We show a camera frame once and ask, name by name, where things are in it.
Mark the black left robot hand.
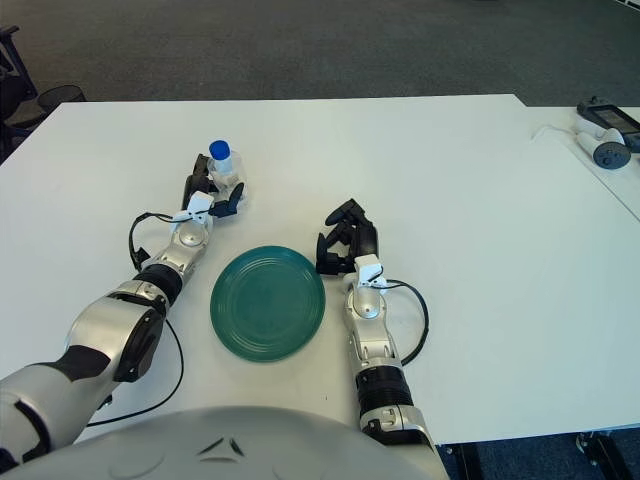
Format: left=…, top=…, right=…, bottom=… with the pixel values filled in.
left=180, top=153, right=246, bottom=219

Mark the black table leg with caster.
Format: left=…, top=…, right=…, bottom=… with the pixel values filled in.
left=574, top=430, right=624, bottom=480

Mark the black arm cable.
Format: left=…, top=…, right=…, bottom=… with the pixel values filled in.
left=382, top=278, right=430, bottom=366
left=87, top=212, right=194, bottom=429

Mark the grey robot torso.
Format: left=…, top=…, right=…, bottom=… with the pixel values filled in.
left=0, top=405, right=446, bottom=480

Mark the thin white cable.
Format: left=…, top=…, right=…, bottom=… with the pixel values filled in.
left=529, top=123, right=576, bottom=144

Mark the black handheld screen device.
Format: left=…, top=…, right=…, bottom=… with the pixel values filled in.
left=576, top=96, right=640, bottom=149

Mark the clear bottle with blue cap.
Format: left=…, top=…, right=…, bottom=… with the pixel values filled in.
left=206, top=139, right=250, bottom=211

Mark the black mesh waste bin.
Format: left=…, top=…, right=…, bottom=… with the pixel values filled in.
left=37, top=84, right=85, bottom=119

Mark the white and grey handheld controller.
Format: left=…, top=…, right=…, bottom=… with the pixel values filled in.
left=572, top=117, right=632, bottom=170

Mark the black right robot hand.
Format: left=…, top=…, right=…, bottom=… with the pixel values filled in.
left=314, top=198, right=380, bottom=277

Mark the black office chair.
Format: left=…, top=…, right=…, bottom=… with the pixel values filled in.
left=0, top=24, right=39, bottom=156

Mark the green ceramic plate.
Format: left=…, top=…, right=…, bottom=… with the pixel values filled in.
left=209, top=245, right=327, bottom=363

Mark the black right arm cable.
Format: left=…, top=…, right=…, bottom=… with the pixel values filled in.
left=382, top=278, right=430, bottom=366

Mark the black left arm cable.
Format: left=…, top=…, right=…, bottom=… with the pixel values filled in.
left=87, top=212, right=194, bottom=429

